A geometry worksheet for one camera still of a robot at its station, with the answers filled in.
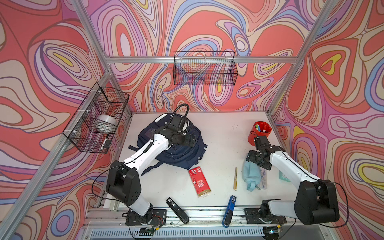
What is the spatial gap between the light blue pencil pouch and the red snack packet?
215mm

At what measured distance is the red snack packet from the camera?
0.82m

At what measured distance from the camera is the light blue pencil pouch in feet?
2.62
